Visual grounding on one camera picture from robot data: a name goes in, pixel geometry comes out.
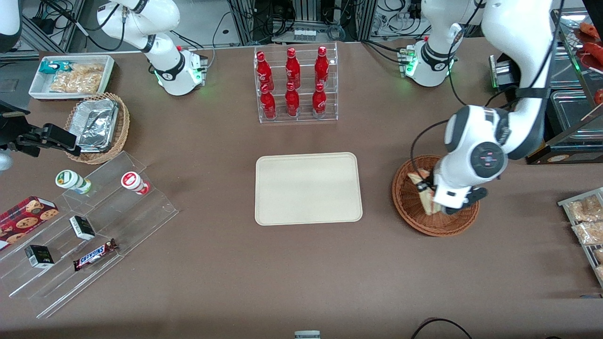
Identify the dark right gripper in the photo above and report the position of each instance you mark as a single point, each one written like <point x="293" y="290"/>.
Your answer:
<point x="23" y="139"/>

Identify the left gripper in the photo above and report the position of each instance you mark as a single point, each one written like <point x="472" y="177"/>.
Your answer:
<point x="423" y="188"/>

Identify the triangular sandwich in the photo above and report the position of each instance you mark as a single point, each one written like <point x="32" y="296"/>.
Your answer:
<point x="427" y="202"/>

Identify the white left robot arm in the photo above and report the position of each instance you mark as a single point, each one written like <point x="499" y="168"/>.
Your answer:
<point x="518" y="47"/>

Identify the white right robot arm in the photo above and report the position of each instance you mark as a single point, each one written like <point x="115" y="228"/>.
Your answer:
<point x="165" y="61"/>

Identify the brown wicker basket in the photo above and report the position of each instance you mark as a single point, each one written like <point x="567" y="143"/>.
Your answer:
<point x="410" y="212"/>

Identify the white rectangular snack tray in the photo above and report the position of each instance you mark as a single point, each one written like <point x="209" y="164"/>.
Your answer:
<point x="40" y="89"/>

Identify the metal snack tray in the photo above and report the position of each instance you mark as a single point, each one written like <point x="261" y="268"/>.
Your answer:
<point x="565" y="203"/>

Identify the light wicker basket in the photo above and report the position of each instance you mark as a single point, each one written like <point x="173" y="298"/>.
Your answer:
<point x="123" y="122"/>

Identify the beige serving tray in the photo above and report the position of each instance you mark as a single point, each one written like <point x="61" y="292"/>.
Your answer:
<point x="282" y="188"/>

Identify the red cookie box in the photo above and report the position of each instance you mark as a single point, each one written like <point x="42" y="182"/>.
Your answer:
<point x="26" y="219"/>

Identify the green lidded yogurt cup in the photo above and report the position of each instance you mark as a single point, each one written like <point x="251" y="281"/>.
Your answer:
<point x="70" y="180"/>

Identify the aluminium foil container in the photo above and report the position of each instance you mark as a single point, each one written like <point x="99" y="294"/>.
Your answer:
<point x="96" y="123"/>

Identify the black and white small box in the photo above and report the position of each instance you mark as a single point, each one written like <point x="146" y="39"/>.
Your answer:
<point x="82" y="228"/>

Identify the green snack packet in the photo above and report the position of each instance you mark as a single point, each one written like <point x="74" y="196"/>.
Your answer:
<point x="52" y="67"/>

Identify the clear bag of crackers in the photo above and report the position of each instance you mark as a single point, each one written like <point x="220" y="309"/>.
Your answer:
<point x="77" y="79"/>

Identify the clear bag of pastry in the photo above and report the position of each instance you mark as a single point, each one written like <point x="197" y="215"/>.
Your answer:
<point x="590" y="233"/>
<point x="586" y="208"/>
<point x="600" y="272"/>
<point x="599" y="255"/>

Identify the snickers chocolate bar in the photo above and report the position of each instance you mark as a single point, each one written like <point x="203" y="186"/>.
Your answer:
<point x="94" y="255"/>

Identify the red lidded yogurt cup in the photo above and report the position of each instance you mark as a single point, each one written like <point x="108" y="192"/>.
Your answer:
<point x="133" y="181"/>

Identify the silver box with green light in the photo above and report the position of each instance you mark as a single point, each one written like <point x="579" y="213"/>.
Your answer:
<point x="501" y="73"/>

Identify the clear acrylic stepped display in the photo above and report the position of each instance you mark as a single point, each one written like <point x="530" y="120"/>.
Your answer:
<point x="141" y="216"/>

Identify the red cola bottle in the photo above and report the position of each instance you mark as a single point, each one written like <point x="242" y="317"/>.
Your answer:
<point x="319" y="100"/>
<point x="268" y="102"/>
<point x="264" y="70"/>
<point x="321" y="66"/>
<point x="292" y="100"/>
<point x="292" y="67"/>

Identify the clear acrylic bottle rack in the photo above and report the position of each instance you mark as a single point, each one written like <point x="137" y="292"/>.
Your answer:
<point x="301" y="120"/>

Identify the white grey device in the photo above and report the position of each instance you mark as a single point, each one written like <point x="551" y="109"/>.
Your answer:
<point x="307" y="334"/>

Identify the white power strip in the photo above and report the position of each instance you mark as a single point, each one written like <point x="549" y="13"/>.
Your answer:
<point x="305" y="34"/>

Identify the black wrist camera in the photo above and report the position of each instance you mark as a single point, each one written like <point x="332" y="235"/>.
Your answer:
<point x="425" y="185"/>
<point x="59" y="136"/>

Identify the aluminium profile frame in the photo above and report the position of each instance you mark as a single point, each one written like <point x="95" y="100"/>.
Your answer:
<point x="242" y="19"/>

